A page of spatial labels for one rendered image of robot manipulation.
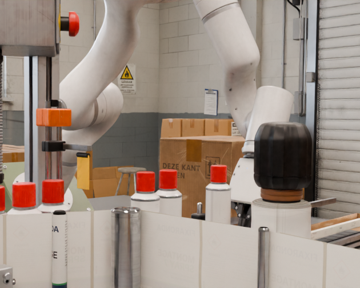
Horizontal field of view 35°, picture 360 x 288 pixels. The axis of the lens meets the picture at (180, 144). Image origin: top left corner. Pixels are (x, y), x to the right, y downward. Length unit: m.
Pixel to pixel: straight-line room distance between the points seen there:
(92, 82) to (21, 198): 0.69
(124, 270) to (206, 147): 0.84
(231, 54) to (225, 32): 0.05
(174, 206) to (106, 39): 0.57
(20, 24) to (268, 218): 0.45
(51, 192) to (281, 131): 0.35
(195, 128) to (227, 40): 3.71
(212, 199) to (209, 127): 3.69
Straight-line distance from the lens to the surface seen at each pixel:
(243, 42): 1.27
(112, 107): 1.61
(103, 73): 1.49
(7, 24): 0.89
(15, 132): 6.86
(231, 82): 1.32
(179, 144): 1.58
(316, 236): 1.42
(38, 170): 1.03
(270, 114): 1.26
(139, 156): 7.79
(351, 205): 5.81
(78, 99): 1.51
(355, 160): 5.76
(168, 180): 1.05
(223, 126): 4.72
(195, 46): 7.46
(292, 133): 0.80
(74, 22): 0.91
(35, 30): 0.89
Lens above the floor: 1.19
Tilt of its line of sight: 3 degrees down
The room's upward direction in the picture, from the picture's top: 1 degrees clockwise
